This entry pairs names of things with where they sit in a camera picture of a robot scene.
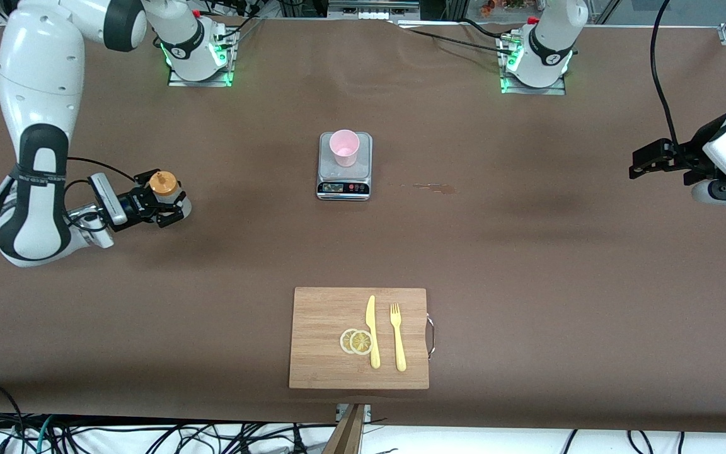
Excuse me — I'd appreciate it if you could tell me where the translucent sauce bottle orange cap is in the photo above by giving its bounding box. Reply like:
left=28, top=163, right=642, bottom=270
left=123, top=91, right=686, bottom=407
left=149, top=170, right=192, bottom=221

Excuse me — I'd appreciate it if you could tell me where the pink plastic cup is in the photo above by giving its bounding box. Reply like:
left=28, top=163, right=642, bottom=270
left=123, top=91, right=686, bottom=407
left=329, top=129, right=360, bottom=168

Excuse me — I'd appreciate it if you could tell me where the silver digital kitchen scale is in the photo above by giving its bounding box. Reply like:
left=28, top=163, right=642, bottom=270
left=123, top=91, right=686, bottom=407
left=316, top=131, right=374, bottom=202

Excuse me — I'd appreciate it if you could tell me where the wooden cutting board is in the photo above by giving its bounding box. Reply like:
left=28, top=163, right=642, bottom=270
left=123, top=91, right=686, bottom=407
left=289, top=287, right=436, bottom=390

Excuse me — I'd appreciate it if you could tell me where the yellow plastic knife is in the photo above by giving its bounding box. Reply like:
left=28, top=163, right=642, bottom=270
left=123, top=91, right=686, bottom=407
left=366, top=294, right=381, bottom=370

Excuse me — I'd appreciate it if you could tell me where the orange toy food pile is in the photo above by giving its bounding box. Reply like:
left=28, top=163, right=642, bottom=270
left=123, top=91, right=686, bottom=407
left=480, top=0, right=531, bottom=18

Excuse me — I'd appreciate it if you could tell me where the yellow plastic fork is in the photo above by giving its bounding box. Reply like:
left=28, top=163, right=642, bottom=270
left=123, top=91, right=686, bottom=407
left=389, top=303, right=407, bottom=372

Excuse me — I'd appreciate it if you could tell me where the white power strip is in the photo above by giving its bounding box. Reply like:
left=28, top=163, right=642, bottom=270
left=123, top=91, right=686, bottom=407
left=328, top=0, right=420, bottom=21

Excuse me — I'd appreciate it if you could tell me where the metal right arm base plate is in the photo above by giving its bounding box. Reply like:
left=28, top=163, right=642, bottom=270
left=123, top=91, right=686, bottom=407
left=168, top=19, right=239, bottom=88

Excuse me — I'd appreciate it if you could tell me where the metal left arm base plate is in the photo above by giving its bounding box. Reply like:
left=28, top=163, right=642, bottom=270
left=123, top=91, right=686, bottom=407
left=498, top=35, right=568, bottom=96

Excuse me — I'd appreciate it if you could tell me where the black cable across table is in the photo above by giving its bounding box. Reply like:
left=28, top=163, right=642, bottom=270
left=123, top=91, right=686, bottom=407
left=395, top=22, right=518, bottom=56

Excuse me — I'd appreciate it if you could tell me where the teal floor cable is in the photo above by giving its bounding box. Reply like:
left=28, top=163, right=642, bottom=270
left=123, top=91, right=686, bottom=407
left=34, top=415, right=55, bottom=454

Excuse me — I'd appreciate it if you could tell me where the metal table clamp bracket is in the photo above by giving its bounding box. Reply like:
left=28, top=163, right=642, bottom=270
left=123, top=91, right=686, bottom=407
left=336, top=404, right=372, bottom=424

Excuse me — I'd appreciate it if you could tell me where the wooden post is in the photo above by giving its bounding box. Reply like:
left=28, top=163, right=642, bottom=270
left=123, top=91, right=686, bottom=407
left=322, top=404, right=367, bottom=454

